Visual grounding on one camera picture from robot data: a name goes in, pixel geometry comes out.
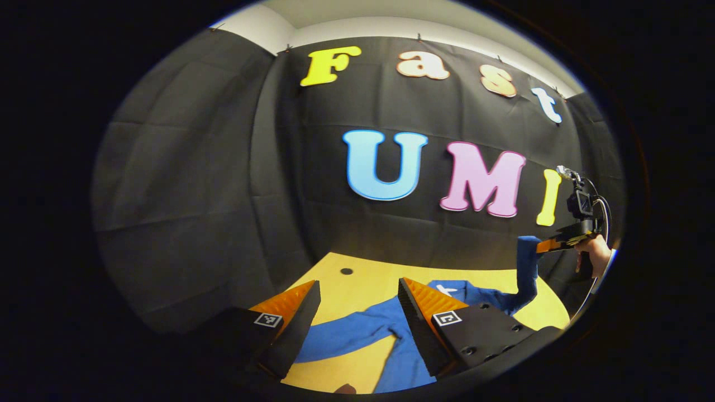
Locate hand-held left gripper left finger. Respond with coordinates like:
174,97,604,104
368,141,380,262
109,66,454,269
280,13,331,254
204,279,322,380

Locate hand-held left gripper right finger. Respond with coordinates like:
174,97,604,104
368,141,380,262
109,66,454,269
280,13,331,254
397,277,564,379

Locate blue button shirt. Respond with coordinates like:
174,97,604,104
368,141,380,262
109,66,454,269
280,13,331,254
293,236,542,394

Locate black backdrop cloth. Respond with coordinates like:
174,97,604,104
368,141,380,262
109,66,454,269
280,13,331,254
91,28,625,336

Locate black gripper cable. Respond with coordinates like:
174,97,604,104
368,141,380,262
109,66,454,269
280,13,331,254
571,193,613,323

